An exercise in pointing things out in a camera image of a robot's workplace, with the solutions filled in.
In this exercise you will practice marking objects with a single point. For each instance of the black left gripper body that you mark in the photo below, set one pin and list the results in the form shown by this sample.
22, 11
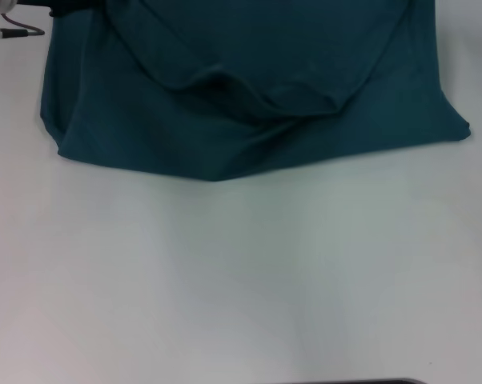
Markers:
61, 6

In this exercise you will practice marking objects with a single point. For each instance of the teal t-shirt with beige print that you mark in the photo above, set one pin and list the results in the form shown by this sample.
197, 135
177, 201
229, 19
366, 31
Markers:
245, 80

